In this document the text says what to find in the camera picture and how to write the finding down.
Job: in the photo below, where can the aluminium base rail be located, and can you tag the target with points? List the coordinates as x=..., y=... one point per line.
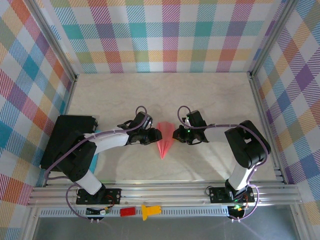
x=162, y=191

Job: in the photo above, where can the aluminium side rail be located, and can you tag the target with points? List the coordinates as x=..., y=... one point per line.
x=258, y=100
x=68, y=100

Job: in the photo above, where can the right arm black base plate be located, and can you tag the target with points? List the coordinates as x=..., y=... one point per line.
x=216, y=195

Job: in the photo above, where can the pink paper sheet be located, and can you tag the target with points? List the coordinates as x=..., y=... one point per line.
x=165, y=137

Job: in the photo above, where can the aluminium frame leg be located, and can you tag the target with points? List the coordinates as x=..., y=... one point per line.
x=300, y=225
x=28, y=225

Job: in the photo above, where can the black round disc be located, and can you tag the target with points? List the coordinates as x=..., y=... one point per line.
x=237, y=214

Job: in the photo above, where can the red plastic block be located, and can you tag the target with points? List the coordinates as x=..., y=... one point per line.
x=128, y=211

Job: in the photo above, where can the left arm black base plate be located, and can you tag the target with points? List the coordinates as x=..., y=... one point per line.
x=115, y=195

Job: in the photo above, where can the green white connector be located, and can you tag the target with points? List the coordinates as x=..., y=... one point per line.
x=105, y=211

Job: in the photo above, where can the yellow plastic tool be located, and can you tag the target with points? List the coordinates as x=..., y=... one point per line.
x=147, y=211

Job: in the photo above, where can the black flat case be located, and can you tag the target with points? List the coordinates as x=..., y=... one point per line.
x=65, y=123

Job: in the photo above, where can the small green circuit board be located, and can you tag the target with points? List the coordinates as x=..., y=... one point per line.
x=236, y=207

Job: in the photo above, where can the aluminium corner post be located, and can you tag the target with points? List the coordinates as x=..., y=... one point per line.
x=51, y=37
x=271, y=37

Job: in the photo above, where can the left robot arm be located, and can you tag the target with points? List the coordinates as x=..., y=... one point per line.
x=90, y=183

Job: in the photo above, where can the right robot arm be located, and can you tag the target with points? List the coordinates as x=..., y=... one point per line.
x=238, y=177

